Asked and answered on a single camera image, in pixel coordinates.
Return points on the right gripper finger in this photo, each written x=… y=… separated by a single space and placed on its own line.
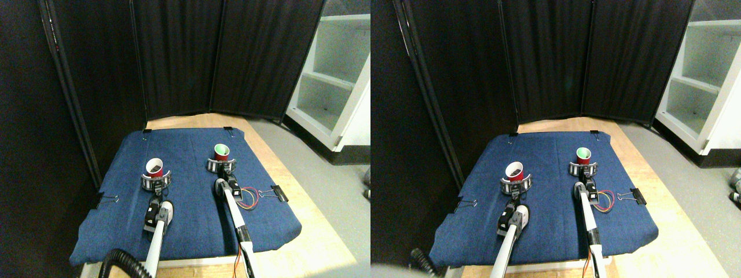
x=232 y=165
x=593 y=168
x=211 y=165
x=573 y=168

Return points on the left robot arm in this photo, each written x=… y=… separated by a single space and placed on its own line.
x=508 y=246
x=154 y=246

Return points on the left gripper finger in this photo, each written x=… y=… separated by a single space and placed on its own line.
x=146 y=183
x=505 y=186
x=526 y=184
x=167 y=181

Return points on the red cup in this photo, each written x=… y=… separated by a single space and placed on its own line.
x=155 y=174
x=514 y=177

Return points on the black bracket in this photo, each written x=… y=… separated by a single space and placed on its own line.
x=593 y=193
x=236 y=191

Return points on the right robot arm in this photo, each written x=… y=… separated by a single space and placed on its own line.
x=590 y=223
x=236 y=220

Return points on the dark blue cloth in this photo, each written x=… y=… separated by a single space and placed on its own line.
x=116 y=231
x=474 y=237

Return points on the grey round object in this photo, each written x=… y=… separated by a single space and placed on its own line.
x=367 y=182
x=735 y=186

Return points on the white shelf unit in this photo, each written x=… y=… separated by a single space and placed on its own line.
x=347 y=87
x=718 y=92

